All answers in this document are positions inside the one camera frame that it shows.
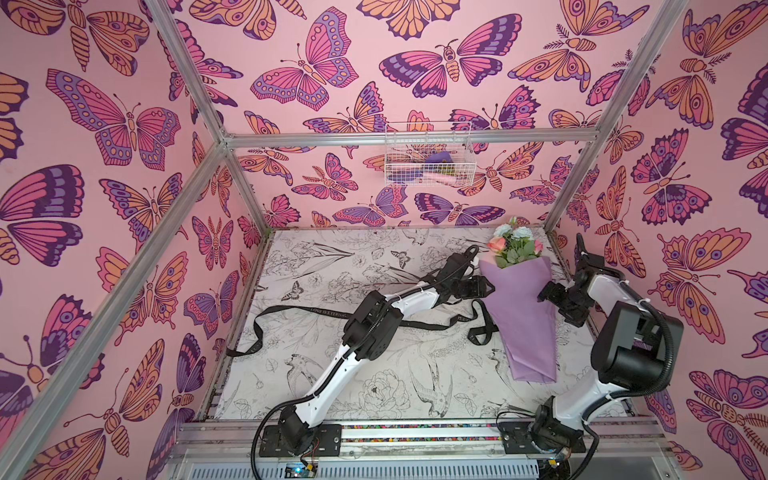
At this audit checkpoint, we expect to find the black printed ribbon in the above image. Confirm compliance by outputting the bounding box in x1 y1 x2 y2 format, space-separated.
226 299 499 358

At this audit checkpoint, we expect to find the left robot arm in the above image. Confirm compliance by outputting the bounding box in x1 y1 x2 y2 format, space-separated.
268 245 495 456

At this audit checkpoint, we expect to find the aluminium frame structure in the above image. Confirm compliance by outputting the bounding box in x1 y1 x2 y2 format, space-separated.
1 1 687 479

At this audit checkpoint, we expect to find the purple pink wrapping paper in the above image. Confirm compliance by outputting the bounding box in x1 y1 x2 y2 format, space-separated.
479 254 557 384

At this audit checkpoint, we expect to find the orange pink fake rose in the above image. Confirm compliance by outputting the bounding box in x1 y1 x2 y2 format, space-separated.
487 237 507 254

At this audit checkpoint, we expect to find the white fake flower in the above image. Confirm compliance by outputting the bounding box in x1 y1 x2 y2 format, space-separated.
493 216 534 239

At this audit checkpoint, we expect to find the white wire basket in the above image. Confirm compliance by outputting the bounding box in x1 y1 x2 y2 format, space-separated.
382 121 477 189

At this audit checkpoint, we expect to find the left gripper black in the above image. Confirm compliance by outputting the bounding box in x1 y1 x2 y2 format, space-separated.
450 276 501 299

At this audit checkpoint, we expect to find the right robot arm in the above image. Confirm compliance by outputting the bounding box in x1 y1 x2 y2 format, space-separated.
529 235 684 453

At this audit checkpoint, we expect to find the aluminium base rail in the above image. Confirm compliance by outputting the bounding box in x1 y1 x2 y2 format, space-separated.
167 416 685 480

